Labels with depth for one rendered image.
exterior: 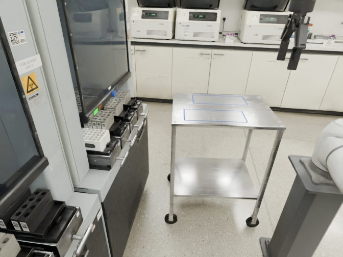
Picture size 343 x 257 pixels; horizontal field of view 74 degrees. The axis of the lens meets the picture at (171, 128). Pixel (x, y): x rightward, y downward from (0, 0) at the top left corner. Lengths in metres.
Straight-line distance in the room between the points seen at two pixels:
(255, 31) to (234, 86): 0.73
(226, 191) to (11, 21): 1.41
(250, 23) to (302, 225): 2.40
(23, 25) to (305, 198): 1.26
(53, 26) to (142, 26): 2.46
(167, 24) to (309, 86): 2.02
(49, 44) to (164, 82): 2.62
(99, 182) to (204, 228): 0.97
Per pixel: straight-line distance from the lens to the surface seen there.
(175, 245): 1.67
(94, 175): 1.04
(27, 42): 0.71
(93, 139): 1.03
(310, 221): 1.37
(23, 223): 0.76
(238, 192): 1.64
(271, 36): 3.24
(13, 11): 0.69
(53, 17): 0.82
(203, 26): 3.12
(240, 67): 3.24
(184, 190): 1.58
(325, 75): 3.59
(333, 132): 1.13
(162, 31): 3.16
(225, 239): 1.74
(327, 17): 4.09
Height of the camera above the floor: 1.40
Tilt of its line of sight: 30 degrees down
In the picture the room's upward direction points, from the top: 2 degrees clockwise
